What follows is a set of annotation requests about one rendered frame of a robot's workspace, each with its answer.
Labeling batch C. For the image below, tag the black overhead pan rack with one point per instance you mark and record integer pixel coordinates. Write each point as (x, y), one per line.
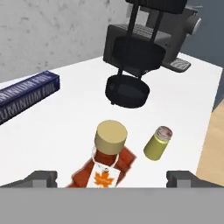
(157, 5)

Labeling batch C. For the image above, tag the small black hanging pan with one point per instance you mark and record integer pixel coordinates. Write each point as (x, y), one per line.
(127, 91)

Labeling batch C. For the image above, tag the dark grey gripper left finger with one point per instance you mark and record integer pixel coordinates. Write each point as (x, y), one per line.
(40, 178)

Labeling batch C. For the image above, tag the large black hanging pan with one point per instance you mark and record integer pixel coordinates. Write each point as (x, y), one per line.
(137, 54)

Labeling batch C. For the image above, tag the dark grey coffee machine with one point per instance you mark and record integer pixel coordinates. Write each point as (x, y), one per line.
(163, 35)

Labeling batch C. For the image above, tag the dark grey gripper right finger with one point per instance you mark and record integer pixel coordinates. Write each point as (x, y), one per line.
(180, 178)

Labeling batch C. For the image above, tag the orange maple syrup bottle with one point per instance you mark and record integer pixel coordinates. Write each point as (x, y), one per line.
(107, 151)

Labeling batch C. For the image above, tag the yellow-green shaker with silver lid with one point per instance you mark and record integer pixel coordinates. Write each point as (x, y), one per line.
(158, 143)

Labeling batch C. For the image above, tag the blue aluminium foil box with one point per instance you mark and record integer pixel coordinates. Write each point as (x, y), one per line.
(26, 94)

